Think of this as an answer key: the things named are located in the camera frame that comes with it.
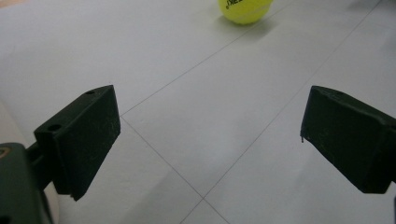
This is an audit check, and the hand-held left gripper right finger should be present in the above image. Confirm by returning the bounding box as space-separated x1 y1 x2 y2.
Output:
300 85 396 194

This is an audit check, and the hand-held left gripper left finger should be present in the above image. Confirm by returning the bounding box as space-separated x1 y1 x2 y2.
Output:
25 84 121 202

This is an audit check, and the yellow tennis ball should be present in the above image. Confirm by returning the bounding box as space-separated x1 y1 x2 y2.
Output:
217 0 275 25

